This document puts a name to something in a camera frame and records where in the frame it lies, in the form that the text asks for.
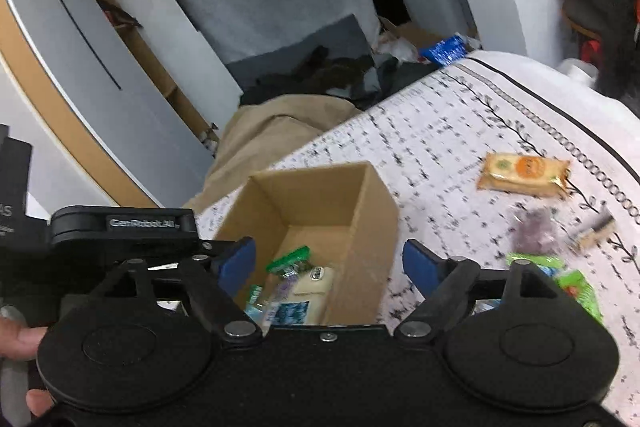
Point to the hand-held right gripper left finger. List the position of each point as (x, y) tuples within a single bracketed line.
[(240, 261)]

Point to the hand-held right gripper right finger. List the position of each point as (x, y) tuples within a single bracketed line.
[(421, 266)]

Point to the teal cracker packet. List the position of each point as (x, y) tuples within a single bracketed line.
[(255, 300)]

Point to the dark green foil snack packet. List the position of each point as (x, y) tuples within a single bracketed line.
[(287, 259)]

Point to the pale purple snack wrapper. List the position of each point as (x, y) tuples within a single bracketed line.
[(281, 291)]

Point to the cardboard box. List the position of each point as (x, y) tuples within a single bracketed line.
[(370, 217), (415, 34)]

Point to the white sticks snack packet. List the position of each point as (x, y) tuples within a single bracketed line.
[(315, 289)]

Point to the person's left hand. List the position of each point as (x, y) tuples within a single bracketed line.
[(20, 342)]

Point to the dark purple snack packet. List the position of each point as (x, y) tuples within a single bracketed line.
[(537, 229)]

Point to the beige blanket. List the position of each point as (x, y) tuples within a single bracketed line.
[(270, 132)]

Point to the black and white printed tablecloth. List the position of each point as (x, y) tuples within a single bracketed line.
[(450, 132)]

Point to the yellow orange cracker packet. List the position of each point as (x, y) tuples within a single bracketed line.
[(525, 174)]

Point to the white wardrobe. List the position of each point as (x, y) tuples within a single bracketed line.
[(100, 72)]

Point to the light green snack packet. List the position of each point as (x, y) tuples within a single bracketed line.
[(580, 294)]

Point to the small beige snack packet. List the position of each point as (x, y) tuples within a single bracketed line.
[(595, 231)]

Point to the dark clothes pile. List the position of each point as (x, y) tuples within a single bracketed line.
[(325, 72)]

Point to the blue foil bag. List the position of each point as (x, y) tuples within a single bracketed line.
[(445, 50)]

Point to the grey board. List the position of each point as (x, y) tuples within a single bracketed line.
[(300, 39)]

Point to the flattened cardboard box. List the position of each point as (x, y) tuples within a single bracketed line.
[(415, 34)]

